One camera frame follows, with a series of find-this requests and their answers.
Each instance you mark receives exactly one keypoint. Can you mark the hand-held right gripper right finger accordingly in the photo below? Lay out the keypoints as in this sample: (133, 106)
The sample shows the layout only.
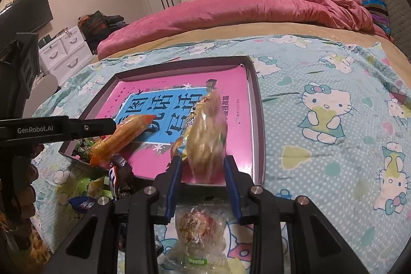
(232, 193)

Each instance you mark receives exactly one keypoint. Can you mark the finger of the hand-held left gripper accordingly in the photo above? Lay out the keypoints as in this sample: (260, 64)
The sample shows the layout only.
(93, 128)

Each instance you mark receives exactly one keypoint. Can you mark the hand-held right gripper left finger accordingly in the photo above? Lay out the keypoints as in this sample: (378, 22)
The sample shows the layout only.
(173, 190)

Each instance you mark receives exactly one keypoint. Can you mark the green cartoon snack packet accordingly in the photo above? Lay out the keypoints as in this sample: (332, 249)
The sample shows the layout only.
(84, 148)

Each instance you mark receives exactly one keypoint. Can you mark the orange cracker packet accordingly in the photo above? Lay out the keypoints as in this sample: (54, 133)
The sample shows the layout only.
(122, 139)

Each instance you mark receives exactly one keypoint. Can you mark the clear green-label snack packet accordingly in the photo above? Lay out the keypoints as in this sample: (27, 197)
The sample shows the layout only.
(196, 226)

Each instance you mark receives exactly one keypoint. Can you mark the brown chocolate bar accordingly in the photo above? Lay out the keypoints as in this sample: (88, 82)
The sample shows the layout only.
(118, 176)

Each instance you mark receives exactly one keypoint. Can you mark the light green snack packet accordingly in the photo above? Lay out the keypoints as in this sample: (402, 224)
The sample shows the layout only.
(83, 185)

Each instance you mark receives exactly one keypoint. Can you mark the yellow snack packet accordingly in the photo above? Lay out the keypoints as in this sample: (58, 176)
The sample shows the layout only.
(205, 139)

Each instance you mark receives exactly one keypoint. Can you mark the dark blue snack packet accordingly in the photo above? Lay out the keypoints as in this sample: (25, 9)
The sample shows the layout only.
(82, 204)

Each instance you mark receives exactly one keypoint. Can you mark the shallow grey cardboard box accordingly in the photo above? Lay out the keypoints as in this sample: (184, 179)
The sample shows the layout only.
(257, 120)

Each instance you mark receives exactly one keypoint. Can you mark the person's left hand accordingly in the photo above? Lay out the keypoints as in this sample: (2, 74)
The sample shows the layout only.
(29, 193)

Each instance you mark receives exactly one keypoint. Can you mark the white chair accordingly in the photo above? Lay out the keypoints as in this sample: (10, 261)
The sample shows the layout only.
(43, 94)

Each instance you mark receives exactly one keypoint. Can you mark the white drawer chest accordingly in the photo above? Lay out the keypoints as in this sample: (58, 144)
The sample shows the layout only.
(64, 49)

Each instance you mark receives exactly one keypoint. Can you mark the cat-printed blue blanket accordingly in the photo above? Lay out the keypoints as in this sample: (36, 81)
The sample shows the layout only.
(321, 165)

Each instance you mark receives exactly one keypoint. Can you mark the pile of dark bags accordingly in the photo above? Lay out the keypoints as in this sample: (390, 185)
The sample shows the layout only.
(99, 26)

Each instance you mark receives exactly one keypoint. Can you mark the pink book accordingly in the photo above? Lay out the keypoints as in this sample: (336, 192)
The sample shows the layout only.
(237, 84)

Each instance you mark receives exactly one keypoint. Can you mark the black television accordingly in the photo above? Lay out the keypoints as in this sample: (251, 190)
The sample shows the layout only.
(29, 14)

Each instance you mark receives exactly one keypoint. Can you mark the pink duvet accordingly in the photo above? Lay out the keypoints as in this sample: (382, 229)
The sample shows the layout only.
(240, 10)

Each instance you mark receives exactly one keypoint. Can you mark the striped colourful pillow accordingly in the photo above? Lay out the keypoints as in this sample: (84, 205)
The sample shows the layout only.
(375, 12)

